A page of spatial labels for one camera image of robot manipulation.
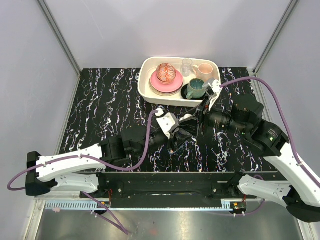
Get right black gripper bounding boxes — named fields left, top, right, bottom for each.
left=177, top=93, right=250, bottom=138

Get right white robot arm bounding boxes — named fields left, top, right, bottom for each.
left=179, top=96, right=320, bottom=223

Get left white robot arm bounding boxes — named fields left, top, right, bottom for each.
left=25, top=125, right=193, bottom=198

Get black saucer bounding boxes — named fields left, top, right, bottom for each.
left=180, top=84, right=206, bottom=101

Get green ceramic mug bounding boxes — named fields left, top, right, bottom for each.
left=186, top=78, right=206, bottom=100

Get cream plate under pink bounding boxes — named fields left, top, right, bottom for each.
left=149, top=84, right=181, bottom=96

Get white rectangular dish tub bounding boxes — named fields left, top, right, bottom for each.
left=138, top=56, right=221, bottom=107

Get pink ceramic mug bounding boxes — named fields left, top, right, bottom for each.
left=192, top=63, right=214, bottom=82

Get clear drinking glass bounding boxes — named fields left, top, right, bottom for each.
left=181, top=58, right=193, bottom=77

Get orange patterned bowl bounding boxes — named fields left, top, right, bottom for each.
left=156, top=63, right=176, bottom=84

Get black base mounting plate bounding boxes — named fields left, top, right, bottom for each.
left=79, top=171, right=258, bottom=208

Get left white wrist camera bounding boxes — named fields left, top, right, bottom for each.
left=155, top=108, right=179, bottom=139

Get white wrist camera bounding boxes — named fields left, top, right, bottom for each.
left=202, top=77, right=222, bottom=111
left=155, top=108, right=179, bottom=139

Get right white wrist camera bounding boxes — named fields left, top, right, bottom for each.
left=202, top=77, right=222, bottom=111

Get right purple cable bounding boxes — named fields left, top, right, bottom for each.
left=219, top=76, right=320, bottom=218

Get white slotted cable duct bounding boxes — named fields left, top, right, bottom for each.
left=45, top=200, right=232, bottom=212

